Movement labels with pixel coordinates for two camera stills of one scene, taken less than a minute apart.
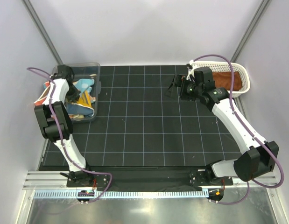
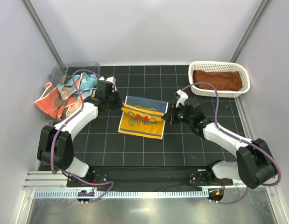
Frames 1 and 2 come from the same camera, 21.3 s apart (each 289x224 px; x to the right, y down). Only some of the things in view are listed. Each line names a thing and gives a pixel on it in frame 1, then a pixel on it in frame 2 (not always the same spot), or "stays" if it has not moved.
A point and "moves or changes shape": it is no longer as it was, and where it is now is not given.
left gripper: [74, 97] -> [118, 104]
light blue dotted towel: [84, 84] moves or changes shape
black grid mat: [138, 128] stays
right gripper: [179, 80] -> [170, 116]
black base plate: [149, 176] stays
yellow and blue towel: [83, 106] -> [143, 117]
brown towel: [222, 80] stays
